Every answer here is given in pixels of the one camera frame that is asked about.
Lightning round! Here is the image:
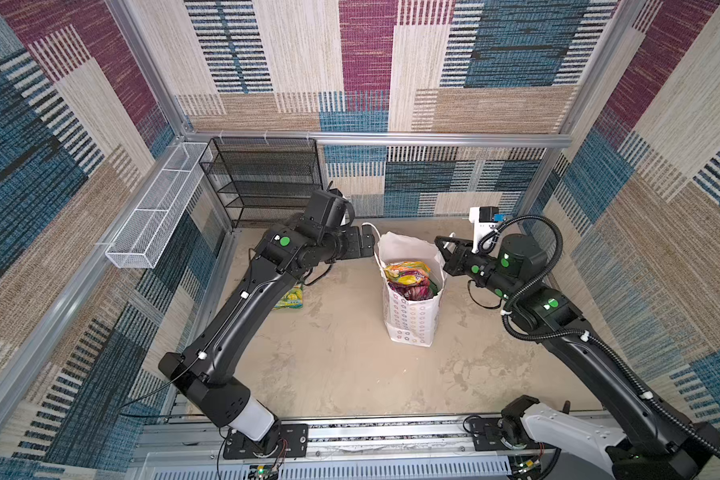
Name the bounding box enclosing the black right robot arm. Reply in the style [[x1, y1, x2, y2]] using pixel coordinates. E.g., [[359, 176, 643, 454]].
[[435, 225, 720, 479]]

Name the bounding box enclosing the white paper bag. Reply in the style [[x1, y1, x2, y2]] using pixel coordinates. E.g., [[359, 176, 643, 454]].
[[363, 222, 448, 347]]

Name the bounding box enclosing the white wire basket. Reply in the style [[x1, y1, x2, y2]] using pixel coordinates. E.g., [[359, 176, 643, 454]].
[[105, 142, 207, 269]]

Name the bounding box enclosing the purple Fox's candy bag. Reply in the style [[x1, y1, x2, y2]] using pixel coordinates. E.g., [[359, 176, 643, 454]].
[[387, 280, 440, 301]]

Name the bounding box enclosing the orange snack bag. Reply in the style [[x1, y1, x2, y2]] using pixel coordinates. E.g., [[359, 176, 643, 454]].
[[383, 261, 431, 286]]

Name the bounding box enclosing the black mesh shelf rack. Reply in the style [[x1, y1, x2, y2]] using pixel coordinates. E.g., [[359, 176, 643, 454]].
[[198, 137, 324, 228]]

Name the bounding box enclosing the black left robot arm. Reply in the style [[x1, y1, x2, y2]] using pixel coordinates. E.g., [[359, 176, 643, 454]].
[[158, 224, 375, 452]]

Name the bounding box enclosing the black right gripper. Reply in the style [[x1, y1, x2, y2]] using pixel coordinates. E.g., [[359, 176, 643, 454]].
[[433, 235, 517, 302]]

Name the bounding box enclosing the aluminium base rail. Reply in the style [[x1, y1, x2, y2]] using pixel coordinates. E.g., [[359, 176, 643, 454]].
[[126, 405, 625, 479]]

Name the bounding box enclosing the black corrugated cable right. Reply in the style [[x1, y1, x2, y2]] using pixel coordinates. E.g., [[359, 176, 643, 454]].
[[467, 214, 720, 475]]

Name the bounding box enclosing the green yellow Fox's bag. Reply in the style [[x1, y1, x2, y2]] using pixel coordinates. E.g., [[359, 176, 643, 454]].
[[274, 284, 304, 310]]

